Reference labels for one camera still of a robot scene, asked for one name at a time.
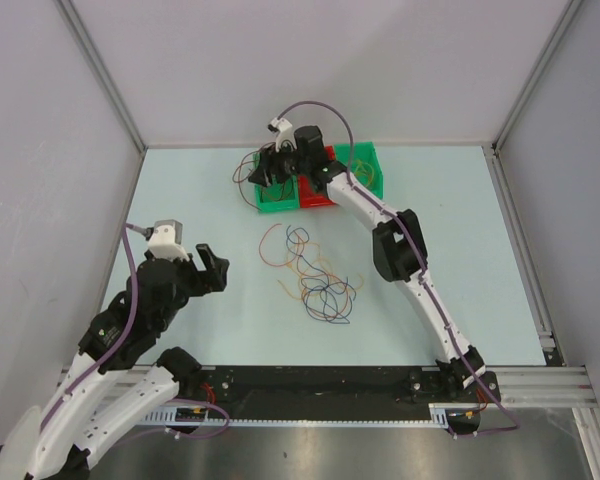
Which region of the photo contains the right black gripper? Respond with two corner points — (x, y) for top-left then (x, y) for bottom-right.
(249, 137), (311, 189)

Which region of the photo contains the yellow wire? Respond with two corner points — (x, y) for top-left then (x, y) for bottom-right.
(352, 159), (381, 189)

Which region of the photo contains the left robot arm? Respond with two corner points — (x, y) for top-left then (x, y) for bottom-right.
(0, 244), (230, 479)

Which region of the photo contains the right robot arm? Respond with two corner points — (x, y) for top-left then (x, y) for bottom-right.
(248, 118), (486, 401)

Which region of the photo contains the left green bin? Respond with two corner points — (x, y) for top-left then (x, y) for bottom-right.
(253, 177), (300, 214)

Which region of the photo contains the green bin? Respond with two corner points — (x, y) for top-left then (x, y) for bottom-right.
(351, 142), (384, 199)
(253, 177), (300, 214)

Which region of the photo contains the red bin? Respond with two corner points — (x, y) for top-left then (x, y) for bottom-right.
(297, 145), (336, 209)

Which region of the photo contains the right green bin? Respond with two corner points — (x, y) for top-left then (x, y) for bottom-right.
(351, 142), (384, 199)

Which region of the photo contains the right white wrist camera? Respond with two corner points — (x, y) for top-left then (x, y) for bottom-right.
(268, 117), (296, 152)

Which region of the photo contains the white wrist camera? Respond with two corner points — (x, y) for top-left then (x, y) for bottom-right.
(268, 117), (296, 152)
(144, 219), (190, 261)

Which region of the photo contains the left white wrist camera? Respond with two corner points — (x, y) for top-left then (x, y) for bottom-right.
(144, 219), (190, 261)

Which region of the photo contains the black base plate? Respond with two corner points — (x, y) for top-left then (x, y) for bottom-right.
(177, 366), (501, 423)

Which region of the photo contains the grey slotted cable duct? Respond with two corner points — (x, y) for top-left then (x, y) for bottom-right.
(138, 406), (448, 429)

